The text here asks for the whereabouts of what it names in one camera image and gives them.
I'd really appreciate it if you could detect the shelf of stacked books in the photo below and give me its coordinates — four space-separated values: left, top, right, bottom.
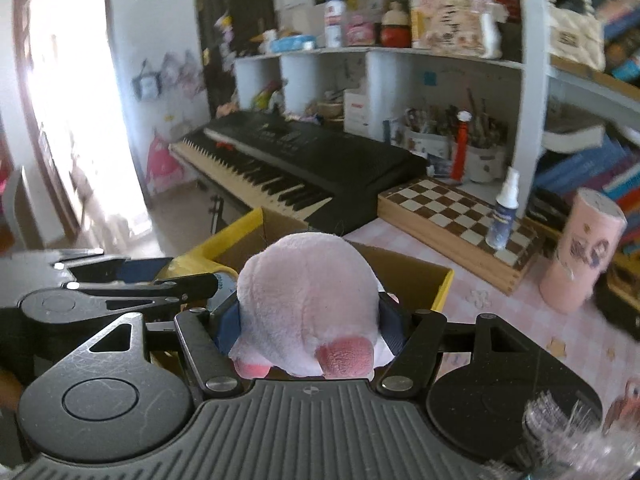
597 0 640 81

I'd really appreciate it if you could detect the white lotion bottle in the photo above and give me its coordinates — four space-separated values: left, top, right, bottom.
324 0 347 48

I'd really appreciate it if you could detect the red tube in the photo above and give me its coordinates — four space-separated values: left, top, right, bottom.
450 110 473 181

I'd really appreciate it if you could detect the row of leaning books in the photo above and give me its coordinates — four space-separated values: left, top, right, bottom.
532 130 640 221

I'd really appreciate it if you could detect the yellow cardboard box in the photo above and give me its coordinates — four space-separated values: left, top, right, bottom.
152 206 455 318

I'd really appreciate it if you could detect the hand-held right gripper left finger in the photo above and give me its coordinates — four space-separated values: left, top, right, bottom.
87 295 244 399

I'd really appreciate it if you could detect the white pen cup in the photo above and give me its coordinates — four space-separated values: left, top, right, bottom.
452 142 507 184
400 125 453 161

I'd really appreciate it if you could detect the wooden chessboard box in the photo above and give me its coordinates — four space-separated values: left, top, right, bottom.
377 176 543 296

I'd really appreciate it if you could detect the white box red label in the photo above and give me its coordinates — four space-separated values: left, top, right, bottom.
344 87 371 136

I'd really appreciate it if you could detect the small pink box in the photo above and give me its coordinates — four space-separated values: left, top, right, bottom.
346 12 377 47

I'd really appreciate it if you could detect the pink cylinder container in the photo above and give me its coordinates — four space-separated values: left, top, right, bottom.
539 187 628 315

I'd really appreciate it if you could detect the white quilted handbag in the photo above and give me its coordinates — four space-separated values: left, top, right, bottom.
545 0 607 72

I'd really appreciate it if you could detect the pink floral ornament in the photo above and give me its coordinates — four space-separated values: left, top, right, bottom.
420 0 503 58

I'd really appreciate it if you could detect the blue tissue pack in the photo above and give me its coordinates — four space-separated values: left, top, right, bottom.
267 35 318 54

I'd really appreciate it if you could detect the white open book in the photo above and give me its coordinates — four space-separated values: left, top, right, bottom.
542 125 606 153

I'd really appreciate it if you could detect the yellow white bottle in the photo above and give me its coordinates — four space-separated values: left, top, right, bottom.
409 0 426 46

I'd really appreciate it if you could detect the white bookshelf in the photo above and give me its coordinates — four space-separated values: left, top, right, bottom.
232 0 640 221

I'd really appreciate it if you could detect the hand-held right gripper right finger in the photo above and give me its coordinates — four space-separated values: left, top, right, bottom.
376 292 544 397

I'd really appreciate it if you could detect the person's left forearm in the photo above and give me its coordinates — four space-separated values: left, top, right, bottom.
0 367 25 411

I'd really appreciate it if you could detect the black keyboard stand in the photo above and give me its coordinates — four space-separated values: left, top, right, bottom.
195 175 226 236

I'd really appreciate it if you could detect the desktop with pink checked tablecloth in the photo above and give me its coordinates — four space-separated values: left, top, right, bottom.
345 220 640 441

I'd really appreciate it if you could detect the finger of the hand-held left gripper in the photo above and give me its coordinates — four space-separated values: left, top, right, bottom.
52 255 174 284
62 272 222 312

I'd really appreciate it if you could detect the black electronic keyboard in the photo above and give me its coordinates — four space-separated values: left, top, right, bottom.
169 110 428 237

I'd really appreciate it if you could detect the red round doll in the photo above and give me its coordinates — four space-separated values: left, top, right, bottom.
380 2 411 48

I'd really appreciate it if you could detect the pink plush toy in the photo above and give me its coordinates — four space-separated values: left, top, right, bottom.
229 232 401 380

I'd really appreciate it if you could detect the black case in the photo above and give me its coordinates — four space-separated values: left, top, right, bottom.
597 252 640 333

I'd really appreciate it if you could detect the dark wooden door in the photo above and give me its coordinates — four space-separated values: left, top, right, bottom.
192 0 278 118

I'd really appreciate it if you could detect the white spray bottle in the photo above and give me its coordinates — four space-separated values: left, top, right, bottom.
485 166 522 251

